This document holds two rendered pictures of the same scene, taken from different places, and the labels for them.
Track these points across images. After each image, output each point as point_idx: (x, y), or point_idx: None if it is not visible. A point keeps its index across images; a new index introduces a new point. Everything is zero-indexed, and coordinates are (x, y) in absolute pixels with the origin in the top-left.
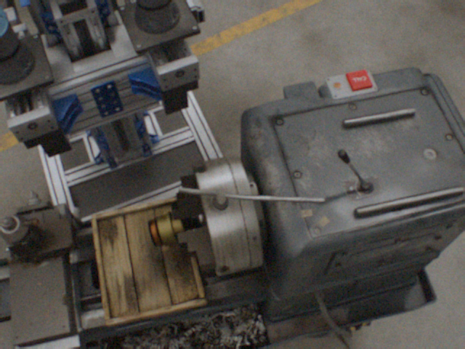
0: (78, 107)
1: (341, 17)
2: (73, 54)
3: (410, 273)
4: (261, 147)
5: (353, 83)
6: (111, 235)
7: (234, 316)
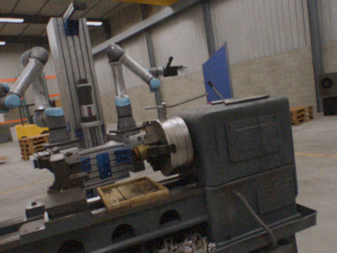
0: (89, 166)
1: None
2: (87, 148)
3: (288, 192)
4: (179, 113)
5: None
6: (109, 192)
7: (192, 245)
